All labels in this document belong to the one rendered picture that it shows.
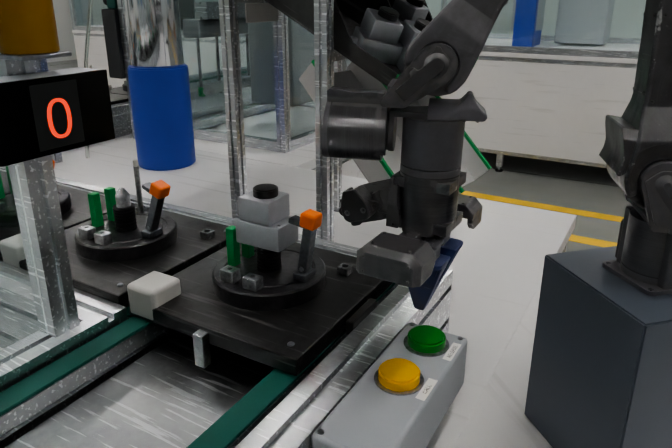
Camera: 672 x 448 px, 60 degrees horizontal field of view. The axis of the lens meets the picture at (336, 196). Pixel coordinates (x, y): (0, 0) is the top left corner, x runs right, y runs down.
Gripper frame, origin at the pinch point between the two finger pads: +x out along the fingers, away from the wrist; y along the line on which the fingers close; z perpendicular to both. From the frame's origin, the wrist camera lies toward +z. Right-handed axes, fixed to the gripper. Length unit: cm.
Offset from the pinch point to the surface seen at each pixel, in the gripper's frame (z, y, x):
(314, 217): 13.6, -1.1, -3.4
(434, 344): -2.2, 0.9, 6.6
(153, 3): 96, -58, -24
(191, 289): 27.8, 4.4, 7.2
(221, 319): 20.1, 8.0, 7.1
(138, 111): 101, -54, 3
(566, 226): -5, -69, 17
